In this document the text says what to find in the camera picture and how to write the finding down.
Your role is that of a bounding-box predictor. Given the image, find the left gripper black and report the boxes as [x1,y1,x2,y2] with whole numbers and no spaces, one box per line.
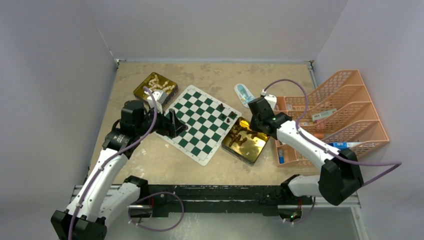
[135,103,187,138]

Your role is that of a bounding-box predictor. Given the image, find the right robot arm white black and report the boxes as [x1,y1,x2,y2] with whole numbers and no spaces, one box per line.
[248,97,364,206]

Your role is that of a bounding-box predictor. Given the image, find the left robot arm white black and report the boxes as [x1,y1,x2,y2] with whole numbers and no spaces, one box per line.
[50,100,188,240]

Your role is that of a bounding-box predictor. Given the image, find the green white chess mat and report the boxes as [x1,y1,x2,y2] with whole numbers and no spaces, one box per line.
[159,85,242,166]

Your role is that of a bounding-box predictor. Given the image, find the gold tin brown pieces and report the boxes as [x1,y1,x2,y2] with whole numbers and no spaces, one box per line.
[221,117,270,166]

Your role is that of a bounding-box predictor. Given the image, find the brown chess pieces pile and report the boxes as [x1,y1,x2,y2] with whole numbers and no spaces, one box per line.
[228,125,259,147]

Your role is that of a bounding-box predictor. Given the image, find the white chess pieces pile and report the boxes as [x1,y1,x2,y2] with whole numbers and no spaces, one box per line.
[147,73,177,95]

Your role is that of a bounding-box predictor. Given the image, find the gold tin white pieces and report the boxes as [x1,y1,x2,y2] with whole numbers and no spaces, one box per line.
[133,72,179,107]

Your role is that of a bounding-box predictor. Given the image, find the blue white packaged item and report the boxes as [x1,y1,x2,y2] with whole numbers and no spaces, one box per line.
[233,83,256,109]

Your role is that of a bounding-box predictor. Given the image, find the blue capped tube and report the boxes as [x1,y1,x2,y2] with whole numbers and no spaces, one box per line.
[278,149,285,164]

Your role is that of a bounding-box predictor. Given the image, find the white label card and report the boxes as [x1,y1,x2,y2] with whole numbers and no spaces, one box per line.
[311,108,337,122]

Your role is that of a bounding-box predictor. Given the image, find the peach plastic file organizer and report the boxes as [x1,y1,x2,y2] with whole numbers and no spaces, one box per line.
[274,70,389,158]

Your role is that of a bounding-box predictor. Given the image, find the blue box in organizer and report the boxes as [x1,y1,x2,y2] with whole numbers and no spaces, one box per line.
[328,141,362,150]

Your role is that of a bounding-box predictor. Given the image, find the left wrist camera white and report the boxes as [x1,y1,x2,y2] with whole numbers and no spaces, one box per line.
[147,90,168,114]

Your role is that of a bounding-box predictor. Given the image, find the black metal base frame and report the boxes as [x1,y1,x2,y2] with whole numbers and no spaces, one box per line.
[136,184,313,218]

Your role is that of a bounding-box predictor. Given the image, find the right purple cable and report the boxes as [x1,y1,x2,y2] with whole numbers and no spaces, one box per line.
[263,78,402,188]

